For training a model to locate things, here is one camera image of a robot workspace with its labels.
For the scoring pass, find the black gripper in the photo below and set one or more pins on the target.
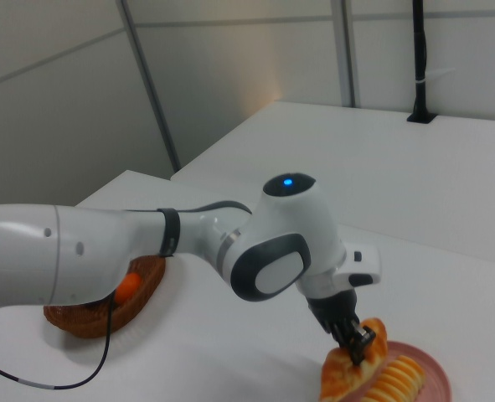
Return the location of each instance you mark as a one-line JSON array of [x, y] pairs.
[[335, 310]]

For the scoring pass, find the braided toy bread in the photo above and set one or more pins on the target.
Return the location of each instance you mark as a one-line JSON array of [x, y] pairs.
[[335, 377]]

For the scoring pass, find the ridged toy bread roll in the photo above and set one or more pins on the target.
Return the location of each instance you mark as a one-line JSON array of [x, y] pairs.
[[398, 377]]

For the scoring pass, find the toy orange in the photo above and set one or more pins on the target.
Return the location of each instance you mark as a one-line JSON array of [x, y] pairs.
[[129, 287]]

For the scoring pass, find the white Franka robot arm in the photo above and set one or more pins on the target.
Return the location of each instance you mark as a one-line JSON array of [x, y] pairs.
[[63, 251]]

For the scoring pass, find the pink plate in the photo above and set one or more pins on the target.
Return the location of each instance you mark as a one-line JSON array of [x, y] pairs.
[[435, 370]]

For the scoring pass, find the brown woven basket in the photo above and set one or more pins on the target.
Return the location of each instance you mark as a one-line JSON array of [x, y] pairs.
[[84, 322]]

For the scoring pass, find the grey partition post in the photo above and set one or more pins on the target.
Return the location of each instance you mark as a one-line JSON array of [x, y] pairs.
[[347, 50]]

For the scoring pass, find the black camera stand pole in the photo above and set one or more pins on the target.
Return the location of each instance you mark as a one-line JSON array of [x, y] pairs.
[[419, 50]]

